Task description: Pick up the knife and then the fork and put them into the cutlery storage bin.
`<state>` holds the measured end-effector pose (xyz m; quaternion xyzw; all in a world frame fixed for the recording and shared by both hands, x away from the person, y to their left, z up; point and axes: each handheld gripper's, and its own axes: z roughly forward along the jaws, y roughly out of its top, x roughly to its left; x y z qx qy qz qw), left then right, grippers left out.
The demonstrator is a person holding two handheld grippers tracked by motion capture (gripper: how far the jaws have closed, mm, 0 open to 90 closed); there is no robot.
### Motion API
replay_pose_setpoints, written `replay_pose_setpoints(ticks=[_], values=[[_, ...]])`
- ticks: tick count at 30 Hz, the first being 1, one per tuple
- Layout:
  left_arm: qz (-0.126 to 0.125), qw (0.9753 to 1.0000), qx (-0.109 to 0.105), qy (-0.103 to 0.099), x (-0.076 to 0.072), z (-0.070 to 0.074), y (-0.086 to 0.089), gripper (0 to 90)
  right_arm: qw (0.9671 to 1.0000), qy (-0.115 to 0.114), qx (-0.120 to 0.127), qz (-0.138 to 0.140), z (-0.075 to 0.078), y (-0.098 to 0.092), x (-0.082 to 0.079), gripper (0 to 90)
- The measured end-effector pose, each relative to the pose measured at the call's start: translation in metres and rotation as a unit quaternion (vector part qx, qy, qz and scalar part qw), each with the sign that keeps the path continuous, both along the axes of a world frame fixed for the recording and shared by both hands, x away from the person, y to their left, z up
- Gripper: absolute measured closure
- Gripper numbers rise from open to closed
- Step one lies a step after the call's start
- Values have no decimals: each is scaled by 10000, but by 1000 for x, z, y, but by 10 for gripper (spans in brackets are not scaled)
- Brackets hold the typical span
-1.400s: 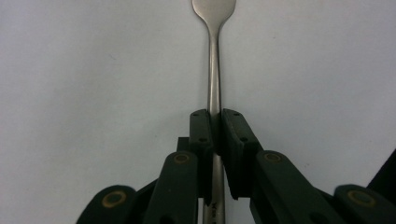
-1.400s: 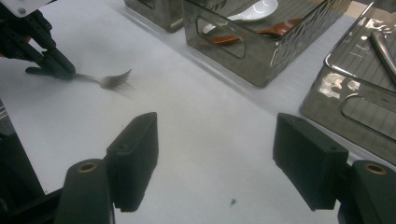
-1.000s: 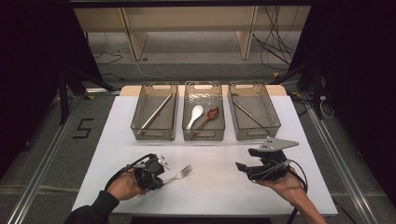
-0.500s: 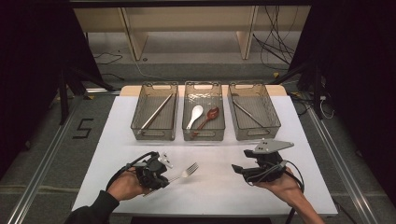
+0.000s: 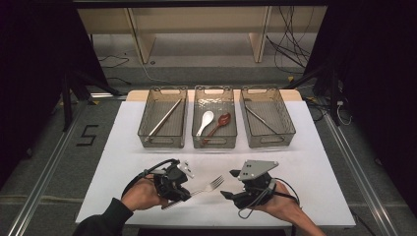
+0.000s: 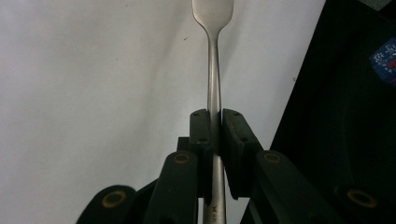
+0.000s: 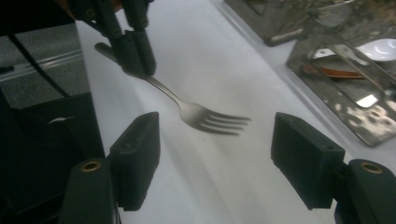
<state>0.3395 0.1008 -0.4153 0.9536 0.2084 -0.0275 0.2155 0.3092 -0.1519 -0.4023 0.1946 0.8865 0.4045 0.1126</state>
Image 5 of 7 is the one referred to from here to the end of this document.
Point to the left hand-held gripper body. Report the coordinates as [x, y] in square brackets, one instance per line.
[170, 180]

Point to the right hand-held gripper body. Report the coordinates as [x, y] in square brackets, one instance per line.
[259, 190]

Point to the silver fork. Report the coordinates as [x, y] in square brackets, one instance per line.
[208, 188]

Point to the smoky clear plastic bin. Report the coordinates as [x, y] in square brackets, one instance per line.
[150, 108]
[229, 134]
[282, 108]

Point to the reddish brown wooden spoon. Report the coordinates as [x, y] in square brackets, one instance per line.
[224, 119]

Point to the silver table knife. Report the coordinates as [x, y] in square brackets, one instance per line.
[262, 120]

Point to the brown chopstick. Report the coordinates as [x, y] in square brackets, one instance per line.
[175, 110]
[167, 120]

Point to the white ceramic spoon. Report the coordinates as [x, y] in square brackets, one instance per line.
[207, 117]

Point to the person's right hand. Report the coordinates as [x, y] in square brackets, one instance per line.
[285, 203]

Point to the person's left hand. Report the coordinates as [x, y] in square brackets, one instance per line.
[142, 195]

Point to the yellow tape piece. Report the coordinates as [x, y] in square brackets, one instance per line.
[95, 102]
[290, 79]

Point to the black tripod stand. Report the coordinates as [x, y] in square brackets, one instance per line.
[67, 105]
[333, 98]

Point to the white power adapter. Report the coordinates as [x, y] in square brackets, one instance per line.
[340, 103]

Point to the light wooden shelf unit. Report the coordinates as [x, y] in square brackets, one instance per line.
[196, 19]

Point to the black curtain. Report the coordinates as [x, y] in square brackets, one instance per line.
[32, 65]
[377, 65]

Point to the short aluminium floor rail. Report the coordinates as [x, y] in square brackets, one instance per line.
[108, 95]

